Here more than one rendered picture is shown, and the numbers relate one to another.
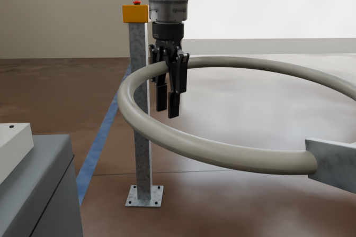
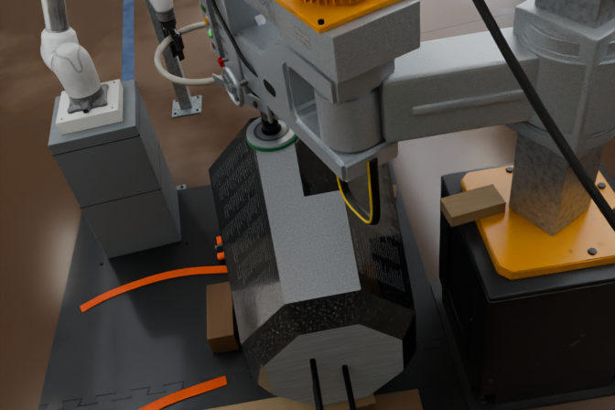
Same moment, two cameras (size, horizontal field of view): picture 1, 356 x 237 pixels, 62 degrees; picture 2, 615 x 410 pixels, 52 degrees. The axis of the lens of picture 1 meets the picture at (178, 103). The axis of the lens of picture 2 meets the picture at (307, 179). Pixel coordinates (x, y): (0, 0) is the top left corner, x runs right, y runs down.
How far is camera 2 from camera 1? 2.55 m
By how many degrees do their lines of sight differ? 24
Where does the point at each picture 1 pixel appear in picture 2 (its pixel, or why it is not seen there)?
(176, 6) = (168, 15)
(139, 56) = not seen: outside the picture
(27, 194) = (134, 105)
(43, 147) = (127, 88)
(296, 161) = (209, 80)
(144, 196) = (186, 106)
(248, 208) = not seen: hidden behind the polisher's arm
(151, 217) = (194, 121)
